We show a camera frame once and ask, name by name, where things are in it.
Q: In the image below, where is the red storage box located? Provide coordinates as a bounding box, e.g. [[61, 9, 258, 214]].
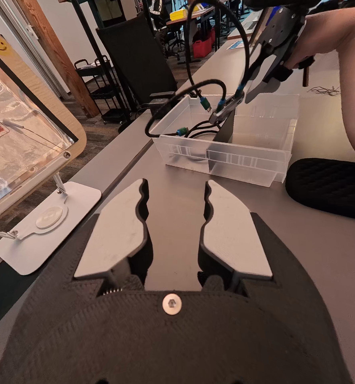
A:
[[192, 28, 216, 59]]

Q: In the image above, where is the wooden post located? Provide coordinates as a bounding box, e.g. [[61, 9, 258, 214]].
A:
[[15, 0, 100, 118]]

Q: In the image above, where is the yellow box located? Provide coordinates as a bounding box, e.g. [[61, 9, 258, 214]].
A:
[[169, 8, 190, 21]]

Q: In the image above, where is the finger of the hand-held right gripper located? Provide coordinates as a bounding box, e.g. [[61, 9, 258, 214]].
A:
[[239, 7, 275, 92], [244, 58, 282, 104]]

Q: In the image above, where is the black mesh cushion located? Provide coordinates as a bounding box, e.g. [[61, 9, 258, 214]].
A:
[[285, 158, 355, 223]]

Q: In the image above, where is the black hub cable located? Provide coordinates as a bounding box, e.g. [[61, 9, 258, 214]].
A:
[[168, 121, 220, 162]]

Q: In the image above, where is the black braided usb cable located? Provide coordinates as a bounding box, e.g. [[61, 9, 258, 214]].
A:
[[144, 79, 227, 140]]

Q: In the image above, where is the black thread tangle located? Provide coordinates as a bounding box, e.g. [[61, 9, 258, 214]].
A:
[[307, 86, 342, 97]]

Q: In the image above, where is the black office chair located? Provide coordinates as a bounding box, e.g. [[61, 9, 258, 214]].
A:
[[153, 25, 186, 56]]

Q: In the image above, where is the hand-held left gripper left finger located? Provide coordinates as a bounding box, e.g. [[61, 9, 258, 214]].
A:
[[73, 178, 153, 280]]

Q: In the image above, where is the black braided hdmi cable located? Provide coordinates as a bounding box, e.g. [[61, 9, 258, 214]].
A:
[[185, 0, 251, 114]]

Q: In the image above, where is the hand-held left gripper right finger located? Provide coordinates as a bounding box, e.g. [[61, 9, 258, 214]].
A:
[[198, 180, 274, 281]]

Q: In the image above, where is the black rolling cart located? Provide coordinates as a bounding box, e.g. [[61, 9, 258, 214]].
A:
[[74, 55, 133, 125]]

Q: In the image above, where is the black fabric panel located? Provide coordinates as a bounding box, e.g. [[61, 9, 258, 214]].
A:
[[96, 13, 178, 105]]

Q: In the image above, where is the black power adapter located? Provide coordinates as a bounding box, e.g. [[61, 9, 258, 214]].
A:
[[150, 91, 177, 119]]

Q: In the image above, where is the white metal sign base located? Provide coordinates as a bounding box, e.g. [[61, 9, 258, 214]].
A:
[[0, 181, 103, 275]]

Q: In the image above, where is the wooden framed sign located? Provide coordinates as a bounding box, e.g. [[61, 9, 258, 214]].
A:
[[0, 24, 86, 228]]

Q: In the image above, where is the person's right hand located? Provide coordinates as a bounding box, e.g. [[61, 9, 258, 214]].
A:
[[285, 8, 347, 71]]

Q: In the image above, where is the silver usb hub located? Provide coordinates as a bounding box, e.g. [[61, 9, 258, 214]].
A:
[[209, 95, 244, 125]]

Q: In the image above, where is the clear plastic bin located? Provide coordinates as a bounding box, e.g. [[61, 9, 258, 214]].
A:
[[151, 94, 299, 188]]

